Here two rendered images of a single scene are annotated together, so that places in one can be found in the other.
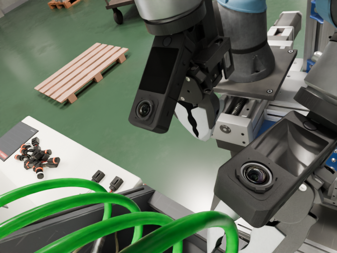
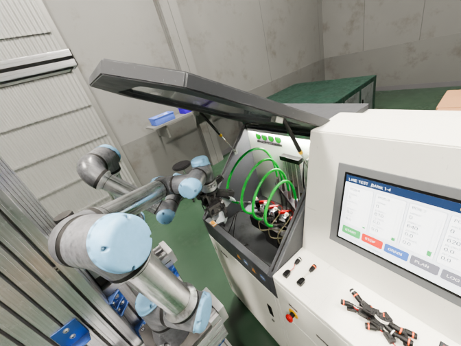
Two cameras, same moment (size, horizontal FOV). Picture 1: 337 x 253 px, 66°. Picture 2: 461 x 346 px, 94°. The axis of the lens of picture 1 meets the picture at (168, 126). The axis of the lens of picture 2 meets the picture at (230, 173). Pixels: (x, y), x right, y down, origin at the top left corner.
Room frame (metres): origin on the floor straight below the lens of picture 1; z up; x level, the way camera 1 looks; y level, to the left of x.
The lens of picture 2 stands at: (1.10, 0.15, 1.89)
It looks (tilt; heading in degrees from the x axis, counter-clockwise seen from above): 28 degrees down; 187
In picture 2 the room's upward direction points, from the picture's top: 16 degrees counter-clockwise
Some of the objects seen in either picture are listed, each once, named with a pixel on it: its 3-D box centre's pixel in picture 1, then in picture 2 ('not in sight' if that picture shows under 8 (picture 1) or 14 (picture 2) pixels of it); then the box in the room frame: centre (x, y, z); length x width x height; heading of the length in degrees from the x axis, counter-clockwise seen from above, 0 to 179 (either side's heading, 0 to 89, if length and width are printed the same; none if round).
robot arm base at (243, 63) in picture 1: (246, 53); (168, 320); (0.64, -0.30, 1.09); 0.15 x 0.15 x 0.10
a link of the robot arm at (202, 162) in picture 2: not in sight; (202, 169); (0.30, -0.06, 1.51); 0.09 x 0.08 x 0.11; 164
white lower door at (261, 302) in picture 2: not in sight; (247, 291); (0.17, -0.08, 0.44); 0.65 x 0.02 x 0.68; 36
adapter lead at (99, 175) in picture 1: (86, 188); (306, 274); (0.49, 0.27, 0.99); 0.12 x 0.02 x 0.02; 128
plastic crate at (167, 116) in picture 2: not in sight; (162, 118); (-2.38, -1.10, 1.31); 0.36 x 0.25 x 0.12; 131
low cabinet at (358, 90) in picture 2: not in sight; (306, 112); (-3.60, 1.55, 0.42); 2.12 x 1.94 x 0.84; 131
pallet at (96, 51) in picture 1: (82, 71); not in sight; (3.26, 0.74, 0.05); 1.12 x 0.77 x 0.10; 125
